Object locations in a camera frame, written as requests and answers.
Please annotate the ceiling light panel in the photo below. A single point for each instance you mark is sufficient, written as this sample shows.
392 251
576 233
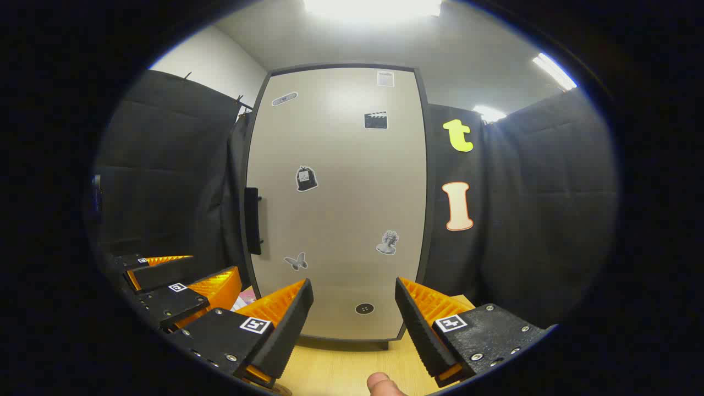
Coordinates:
488 113
554 71
374 8

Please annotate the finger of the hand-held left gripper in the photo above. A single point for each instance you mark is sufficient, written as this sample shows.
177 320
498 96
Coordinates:
162 275
173 302

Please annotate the grey cabinet door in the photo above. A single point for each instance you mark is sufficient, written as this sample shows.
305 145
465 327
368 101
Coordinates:
341 192

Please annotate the brown coaster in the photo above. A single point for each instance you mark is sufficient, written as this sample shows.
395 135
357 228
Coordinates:
280 391

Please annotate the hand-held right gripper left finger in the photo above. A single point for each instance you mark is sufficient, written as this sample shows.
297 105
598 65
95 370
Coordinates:
286 335

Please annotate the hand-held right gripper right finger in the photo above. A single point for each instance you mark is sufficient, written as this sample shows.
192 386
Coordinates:
421 335

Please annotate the black backdrop cloth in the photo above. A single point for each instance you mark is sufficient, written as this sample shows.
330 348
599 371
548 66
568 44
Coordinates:
550 209

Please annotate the pink purple book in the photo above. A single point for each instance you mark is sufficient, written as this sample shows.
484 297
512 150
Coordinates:
246 298

